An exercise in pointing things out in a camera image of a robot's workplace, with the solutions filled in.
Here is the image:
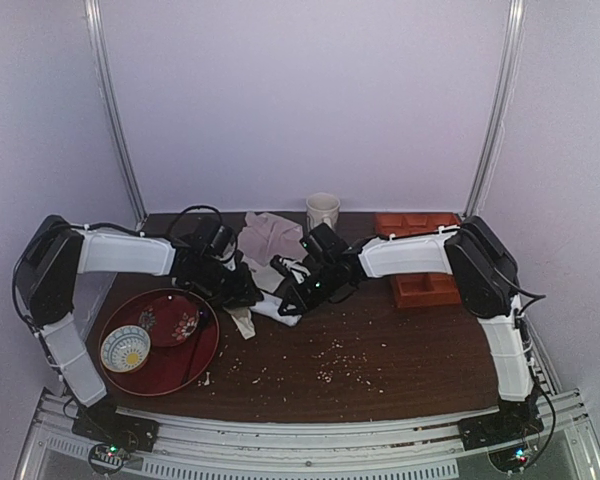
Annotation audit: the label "white black boxer briefs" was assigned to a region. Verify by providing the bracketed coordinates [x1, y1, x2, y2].
[249, 255, 310, 327]

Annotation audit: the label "orange compartment tray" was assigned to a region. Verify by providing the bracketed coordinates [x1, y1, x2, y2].
[375, 212, 461, 309]

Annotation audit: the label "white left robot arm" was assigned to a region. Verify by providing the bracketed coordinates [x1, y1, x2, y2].
[11, 214, 264, 407]

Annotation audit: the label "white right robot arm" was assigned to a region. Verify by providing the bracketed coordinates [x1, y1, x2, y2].
[278, 216, 542, 403]

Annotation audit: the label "olive green underwear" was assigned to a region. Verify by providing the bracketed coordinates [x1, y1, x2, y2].
[223, 307, 256, 340]

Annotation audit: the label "pink white underwear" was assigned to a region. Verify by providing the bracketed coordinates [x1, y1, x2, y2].
[238, 212, 306, 294]

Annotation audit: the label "white ceramic mug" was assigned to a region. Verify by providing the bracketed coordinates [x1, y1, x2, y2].
[306, 192, 341, 230]

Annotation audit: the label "red floral bowl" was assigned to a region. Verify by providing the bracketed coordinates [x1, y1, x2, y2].
[137, 294, 200, 348]

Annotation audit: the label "round red tray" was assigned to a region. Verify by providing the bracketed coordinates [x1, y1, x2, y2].
[97, 288, 220, 397]

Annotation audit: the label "blue white patterned bowl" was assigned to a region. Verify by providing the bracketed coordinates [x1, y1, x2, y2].
[100, 325, 151, 373]

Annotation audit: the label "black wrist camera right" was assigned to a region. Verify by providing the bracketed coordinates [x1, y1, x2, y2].
[300, 223, 349, 264]

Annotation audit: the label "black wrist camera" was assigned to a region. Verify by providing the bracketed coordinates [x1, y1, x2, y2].
[191, 217, 237, 260]
[300, 223, 349, 264]

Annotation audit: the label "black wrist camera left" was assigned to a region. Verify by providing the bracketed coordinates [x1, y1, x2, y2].
[191, 217, 237, 260]

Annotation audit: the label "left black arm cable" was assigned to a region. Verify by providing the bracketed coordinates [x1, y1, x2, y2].
[167, 203, 226, 241]

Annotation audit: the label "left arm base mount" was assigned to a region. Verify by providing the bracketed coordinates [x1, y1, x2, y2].
[71, 401, 159, 453]

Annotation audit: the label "aluminium front rail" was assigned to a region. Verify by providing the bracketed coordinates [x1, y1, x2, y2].
[16, 391, 600, 479]

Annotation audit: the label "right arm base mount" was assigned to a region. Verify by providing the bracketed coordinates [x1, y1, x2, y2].
[458, 396, 544, 451]

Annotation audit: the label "left aluminium frame post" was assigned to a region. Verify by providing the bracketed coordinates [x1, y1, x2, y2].
[83, 0, 148, 225]

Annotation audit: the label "aluminium frame post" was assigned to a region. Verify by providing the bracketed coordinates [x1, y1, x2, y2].
[463, 0, 526, 218]
[83, 0, 148, 225]

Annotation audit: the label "right aluminium frame post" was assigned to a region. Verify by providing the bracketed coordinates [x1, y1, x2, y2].
[463, 0, 526, 218]

